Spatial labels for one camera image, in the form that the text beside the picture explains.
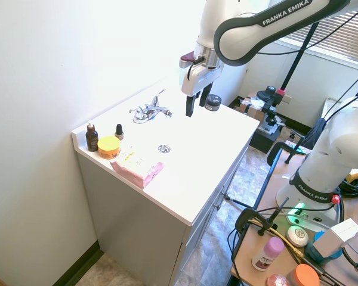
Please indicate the pink round soap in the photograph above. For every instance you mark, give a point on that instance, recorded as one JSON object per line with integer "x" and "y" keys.
{"x": 277, "y": 280}

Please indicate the orange jar yellow lid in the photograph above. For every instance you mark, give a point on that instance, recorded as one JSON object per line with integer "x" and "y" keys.
{"x": 109, "y": 147}

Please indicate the black C-clamp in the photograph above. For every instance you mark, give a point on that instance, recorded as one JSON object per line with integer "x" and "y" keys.
{"x": 250, "y": 219}
{"x": 282, "y": 150}

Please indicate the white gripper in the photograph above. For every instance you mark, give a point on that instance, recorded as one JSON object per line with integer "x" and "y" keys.
{"x": 197, "y": 78}

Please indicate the brown cardboard box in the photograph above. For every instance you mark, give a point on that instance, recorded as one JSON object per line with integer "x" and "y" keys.
{"x": 252, "y": 108}

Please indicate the pink soap packet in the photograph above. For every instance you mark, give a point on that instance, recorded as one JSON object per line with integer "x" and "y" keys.
{"x": 137, "y": 170}

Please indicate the white cardboard box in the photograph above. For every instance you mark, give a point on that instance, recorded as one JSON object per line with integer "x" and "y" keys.
{"x": 337, "y": 238}

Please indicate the white sink countertop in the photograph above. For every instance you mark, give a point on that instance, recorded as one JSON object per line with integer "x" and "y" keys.
{"x": 179, "y": 167}

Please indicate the window blinds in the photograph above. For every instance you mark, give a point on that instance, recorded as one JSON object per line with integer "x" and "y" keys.
{"x": 331, "y": 32}

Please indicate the grey vanity cabinet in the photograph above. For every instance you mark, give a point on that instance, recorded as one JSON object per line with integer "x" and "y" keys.
{"x": 143, "y": 226}

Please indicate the small black-capped bottle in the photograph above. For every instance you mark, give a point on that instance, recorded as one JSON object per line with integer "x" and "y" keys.
{"x": 118, "y": 132}

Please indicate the white Franka Panda arm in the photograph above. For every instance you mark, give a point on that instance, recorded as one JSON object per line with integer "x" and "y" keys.
{"x": 325, "y": 143}

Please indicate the black camera stand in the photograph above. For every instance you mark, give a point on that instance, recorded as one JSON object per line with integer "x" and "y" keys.
{"x": 286, "y": 80}

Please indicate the orange round lid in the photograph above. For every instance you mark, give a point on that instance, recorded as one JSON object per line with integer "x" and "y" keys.
{"x": 306, "y": 275}

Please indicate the pink-capped deodorant stick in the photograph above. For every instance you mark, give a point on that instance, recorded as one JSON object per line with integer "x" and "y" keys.
{"x": 267, "y": 250}

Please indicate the blue round container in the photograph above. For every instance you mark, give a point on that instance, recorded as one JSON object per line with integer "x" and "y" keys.
{"x": 322, "y": 253}

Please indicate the chrome sink drain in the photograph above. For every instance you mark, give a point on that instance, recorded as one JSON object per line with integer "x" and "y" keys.
{"x": 164, "y": 148}

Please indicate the brown dropper bottle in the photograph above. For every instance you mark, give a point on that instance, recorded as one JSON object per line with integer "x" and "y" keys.
{"x": 92, "y": 139}

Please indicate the black round jar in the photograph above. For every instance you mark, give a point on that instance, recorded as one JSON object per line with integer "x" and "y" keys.
{"x": 213, "y": 102}

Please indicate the red wrist camera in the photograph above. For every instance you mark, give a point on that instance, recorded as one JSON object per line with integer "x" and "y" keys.
{"x": 187, "y": 58}

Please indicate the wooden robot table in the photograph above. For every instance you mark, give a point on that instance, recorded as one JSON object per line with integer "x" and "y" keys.
{"x": 286, "y": 208}

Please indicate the round white soap tin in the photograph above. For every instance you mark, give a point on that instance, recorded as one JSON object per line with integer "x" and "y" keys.
{"x": 297, "y": 236}

